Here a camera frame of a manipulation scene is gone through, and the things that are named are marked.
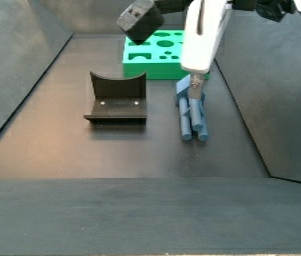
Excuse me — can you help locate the blue three prong object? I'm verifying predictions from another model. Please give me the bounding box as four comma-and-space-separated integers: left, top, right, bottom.
175, 76, 209, 141

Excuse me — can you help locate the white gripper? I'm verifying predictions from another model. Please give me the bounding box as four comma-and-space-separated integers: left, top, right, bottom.
181, 0, 232, 99

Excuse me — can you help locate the black curved fixture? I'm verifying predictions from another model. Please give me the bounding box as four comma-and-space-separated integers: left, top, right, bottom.
83, 72, 147, 122

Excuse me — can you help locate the green shape sorting block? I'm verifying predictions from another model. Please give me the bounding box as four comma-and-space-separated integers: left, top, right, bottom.
122, 30, 213, 80

